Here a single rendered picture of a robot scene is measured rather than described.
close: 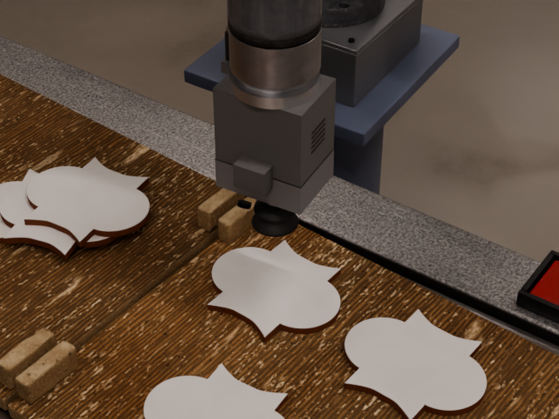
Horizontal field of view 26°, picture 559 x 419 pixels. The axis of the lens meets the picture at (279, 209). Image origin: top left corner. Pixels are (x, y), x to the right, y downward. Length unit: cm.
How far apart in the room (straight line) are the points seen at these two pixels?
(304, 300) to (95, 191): 26
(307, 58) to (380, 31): 56
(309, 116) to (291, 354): 24
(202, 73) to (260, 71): 62
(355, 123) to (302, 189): 48
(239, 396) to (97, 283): 21
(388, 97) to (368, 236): 33
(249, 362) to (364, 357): 10
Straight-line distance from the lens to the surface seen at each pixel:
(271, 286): 116
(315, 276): 117
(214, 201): 122
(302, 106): 98
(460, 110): 306
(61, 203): 124
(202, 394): 106
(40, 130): 139
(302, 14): 94
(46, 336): 110
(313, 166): 103
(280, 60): 95
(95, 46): 331
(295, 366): 109
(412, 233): 127
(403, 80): 158
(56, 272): 120
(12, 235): 123
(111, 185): 126
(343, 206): 129
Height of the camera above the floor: 174
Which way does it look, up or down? 40 degrees down
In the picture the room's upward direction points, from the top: straight up
